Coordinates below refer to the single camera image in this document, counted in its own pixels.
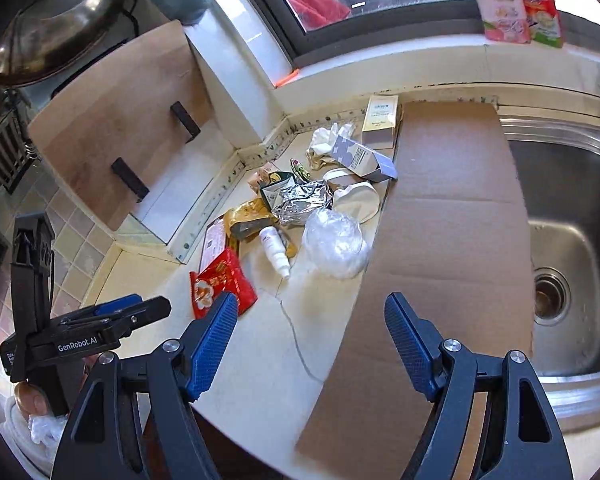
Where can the blue and white carton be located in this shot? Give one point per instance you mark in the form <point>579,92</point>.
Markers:
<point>360,157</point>

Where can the person's left hand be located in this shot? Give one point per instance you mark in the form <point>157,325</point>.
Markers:
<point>30,397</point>

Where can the brown cardboard sheet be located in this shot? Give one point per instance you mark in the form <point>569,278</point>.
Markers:
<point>440,210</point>

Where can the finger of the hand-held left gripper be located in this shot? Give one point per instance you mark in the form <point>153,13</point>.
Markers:
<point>120,305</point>
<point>150,312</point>

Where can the red snack packet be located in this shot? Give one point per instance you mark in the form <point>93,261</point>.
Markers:
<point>220,277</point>

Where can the red cloth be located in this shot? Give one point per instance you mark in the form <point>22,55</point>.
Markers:
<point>317,7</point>

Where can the pink detergent bottle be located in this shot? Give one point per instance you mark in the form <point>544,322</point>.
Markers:
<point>502,5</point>

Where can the stainless steel sink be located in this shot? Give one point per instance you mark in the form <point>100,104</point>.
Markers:
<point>570,240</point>

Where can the black metal rack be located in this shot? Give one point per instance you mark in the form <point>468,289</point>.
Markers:
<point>2,145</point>

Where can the metal wok lid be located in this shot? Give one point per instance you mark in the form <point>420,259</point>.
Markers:
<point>55,25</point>

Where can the red-edged packet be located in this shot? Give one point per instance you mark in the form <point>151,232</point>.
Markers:
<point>215,242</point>

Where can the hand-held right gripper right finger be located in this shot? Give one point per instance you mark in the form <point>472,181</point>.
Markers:
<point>405,340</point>

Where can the gold snack wrapper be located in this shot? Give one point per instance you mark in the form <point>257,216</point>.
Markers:
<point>245,217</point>

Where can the small orange object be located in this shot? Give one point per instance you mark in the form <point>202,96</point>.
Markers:
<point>286,77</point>

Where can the black board holder bracket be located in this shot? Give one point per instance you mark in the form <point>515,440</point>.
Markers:
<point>130,180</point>
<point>185,121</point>

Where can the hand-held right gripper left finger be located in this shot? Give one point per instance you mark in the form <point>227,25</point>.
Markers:
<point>214,347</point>

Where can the white gas stove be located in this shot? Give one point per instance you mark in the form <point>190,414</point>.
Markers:
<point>35,95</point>

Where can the white paper cup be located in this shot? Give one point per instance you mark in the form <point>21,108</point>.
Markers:
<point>355,200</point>

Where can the white bin with plastic liner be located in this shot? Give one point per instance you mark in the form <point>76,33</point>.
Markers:
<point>40,435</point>

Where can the green packet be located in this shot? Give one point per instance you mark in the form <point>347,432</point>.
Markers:
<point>275,187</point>

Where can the crumpled silver foil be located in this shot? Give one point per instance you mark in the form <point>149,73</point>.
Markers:
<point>300,202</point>

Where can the red spray bottle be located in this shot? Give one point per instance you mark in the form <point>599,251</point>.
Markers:
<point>542,5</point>

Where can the small pink wrapper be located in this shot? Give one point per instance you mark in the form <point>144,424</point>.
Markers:
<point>260,177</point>

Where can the dark window frame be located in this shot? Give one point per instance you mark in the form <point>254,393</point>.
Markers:
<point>380,22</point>

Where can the clear plastic bag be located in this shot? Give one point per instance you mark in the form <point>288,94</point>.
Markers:
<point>335,242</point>

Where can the sink drain strainer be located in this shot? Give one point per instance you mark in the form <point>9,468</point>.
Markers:
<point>551,297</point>

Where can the small green and red wrapper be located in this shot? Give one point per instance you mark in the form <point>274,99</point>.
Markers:
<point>300,169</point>

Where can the wooden cutting board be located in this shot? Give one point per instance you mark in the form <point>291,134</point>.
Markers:
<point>105,110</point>

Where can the small white bottle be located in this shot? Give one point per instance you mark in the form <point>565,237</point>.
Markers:
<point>272,247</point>

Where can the cream paper box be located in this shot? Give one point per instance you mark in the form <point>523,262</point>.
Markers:
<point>380,120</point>

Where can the crumpled white tissue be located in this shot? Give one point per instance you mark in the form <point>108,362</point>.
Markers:
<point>322,142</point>

